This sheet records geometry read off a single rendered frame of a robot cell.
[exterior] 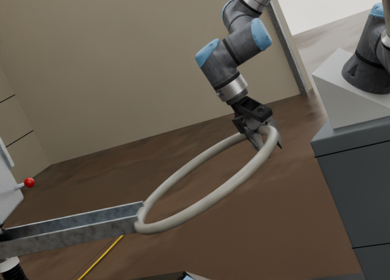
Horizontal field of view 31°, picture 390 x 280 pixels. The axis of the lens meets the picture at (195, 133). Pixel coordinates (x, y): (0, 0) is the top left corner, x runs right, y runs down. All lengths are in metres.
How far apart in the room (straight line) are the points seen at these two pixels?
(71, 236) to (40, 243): 0.09
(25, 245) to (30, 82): 6.65
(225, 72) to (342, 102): 0.53
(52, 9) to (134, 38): 1.09
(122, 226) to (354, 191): 0.85
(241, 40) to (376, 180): 0.72
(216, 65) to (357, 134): 0.58
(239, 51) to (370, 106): 0.56
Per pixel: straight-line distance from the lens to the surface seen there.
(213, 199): 1.74
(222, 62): 1.99
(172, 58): 7.37
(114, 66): 7.81
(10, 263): 2.17
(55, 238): 2.05
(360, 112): 2.37
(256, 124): 2.04
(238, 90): 2.01
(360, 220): 2.48
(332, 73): 2.42
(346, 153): 2.37
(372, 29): 2.33
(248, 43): 1.98
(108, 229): 2.01
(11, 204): 2.12
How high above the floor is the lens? 1.54
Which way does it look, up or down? 13 degrees down
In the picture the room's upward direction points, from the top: 24 degrees counter-clockwise
